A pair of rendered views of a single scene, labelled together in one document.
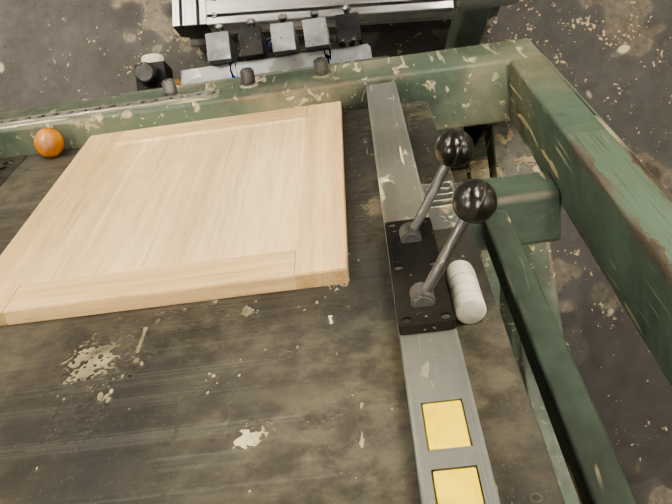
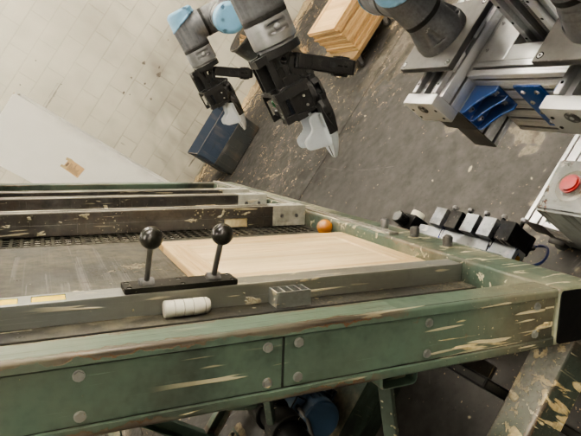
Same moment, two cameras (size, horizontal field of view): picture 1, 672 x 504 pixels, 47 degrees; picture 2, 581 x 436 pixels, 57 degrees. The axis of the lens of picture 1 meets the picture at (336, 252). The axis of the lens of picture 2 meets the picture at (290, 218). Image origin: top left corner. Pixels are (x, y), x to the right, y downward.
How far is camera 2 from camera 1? 105 cm
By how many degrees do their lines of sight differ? 60
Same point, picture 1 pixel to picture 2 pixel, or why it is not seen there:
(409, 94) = (468, 277)
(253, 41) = (454, 219)
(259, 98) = (399, 242)
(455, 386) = (75, 298)
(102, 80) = not seen: hidden behind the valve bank
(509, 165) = (527, 375)
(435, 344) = (111, 292)
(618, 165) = (328, 312)
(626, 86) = not seen: outside the picture
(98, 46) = not seen: hidden behind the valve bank
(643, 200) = (271, 318)
